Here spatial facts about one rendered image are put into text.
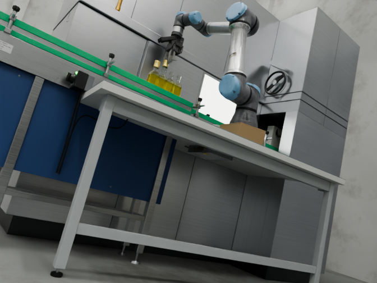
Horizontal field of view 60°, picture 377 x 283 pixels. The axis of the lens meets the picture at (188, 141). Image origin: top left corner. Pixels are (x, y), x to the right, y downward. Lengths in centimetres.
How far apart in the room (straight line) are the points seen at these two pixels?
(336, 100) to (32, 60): 236
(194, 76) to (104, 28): 69
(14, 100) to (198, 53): 136
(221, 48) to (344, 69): 116
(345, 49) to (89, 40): 218
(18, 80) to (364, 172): 431
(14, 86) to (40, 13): 880
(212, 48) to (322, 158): 125
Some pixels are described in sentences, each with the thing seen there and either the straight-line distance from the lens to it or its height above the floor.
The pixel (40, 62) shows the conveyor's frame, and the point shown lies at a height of 82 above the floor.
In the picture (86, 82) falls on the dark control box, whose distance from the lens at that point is 162.
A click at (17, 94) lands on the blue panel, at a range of 164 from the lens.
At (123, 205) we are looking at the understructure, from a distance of 211.
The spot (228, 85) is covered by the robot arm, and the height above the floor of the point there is 98.
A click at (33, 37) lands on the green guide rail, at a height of 92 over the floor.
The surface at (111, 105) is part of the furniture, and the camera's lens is 137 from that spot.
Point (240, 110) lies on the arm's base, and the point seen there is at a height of 90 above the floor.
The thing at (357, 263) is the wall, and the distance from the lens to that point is 485.
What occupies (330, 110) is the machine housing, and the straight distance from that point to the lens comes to 298.
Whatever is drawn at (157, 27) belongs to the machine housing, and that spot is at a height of 145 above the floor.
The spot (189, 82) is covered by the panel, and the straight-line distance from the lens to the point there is 234.
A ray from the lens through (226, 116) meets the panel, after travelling 254.
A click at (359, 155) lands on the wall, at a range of 508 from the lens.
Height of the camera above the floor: 36
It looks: 11 degrees up
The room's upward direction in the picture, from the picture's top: 14 degrees clockwise
